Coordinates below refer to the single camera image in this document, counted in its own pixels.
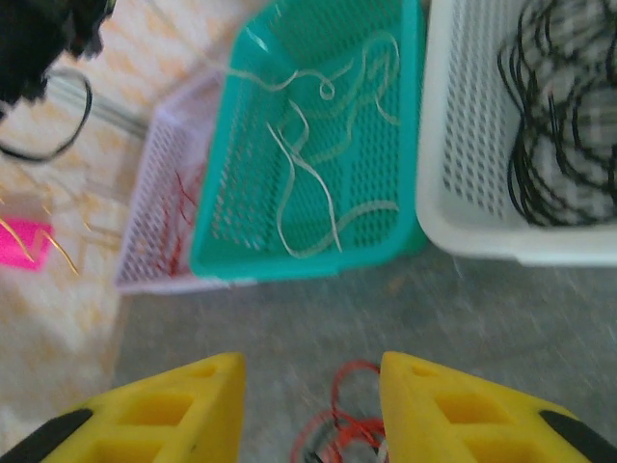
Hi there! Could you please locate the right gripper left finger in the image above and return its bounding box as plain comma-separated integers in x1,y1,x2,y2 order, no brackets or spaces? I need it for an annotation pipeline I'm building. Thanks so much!
0,351,247,463

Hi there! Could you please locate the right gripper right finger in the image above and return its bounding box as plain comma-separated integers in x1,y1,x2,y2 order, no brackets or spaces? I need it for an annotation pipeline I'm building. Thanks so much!
380,350,617,463

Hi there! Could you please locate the short black cable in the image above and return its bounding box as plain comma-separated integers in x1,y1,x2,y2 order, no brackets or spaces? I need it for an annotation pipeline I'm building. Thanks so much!
0,67,94,163

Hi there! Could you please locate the short red cable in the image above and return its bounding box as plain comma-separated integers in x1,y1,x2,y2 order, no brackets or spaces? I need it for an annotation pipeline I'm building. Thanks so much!
288,360,389,463

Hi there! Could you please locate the thin white cable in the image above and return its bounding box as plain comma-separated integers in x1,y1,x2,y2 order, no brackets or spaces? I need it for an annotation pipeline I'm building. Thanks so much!
267,98,401,259
226,26,401,126

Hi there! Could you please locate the lavender plastic basket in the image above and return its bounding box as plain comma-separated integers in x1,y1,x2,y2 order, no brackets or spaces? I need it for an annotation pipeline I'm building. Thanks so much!
114,67,232,295

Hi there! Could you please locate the pink wine glass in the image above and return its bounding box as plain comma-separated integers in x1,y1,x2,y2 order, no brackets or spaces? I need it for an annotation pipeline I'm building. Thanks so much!
0,217,54,271

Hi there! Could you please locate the teal plastic basket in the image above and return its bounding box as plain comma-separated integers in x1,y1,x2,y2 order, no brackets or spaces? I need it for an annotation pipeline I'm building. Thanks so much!
190,0,428,284

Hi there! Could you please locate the white plastic basket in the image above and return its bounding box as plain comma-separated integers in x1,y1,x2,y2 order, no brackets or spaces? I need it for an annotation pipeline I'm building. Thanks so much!
415,0,617,267

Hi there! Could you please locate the aluminium frame post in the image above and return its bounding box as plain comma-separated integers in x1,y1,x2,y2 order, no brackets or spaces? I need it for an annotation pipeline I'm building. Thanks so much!
47,71,150,139

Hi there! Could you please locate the long red cable pile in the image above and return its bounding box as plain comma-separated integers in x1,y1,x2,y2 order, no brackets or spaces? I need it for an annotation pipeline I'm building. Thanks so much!
166,166,206,279

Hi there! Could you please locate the long black cable pile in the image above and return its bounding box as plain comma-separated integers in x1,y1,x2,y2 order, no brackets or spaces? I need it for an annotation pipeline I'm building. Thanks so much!
496,0,617,228

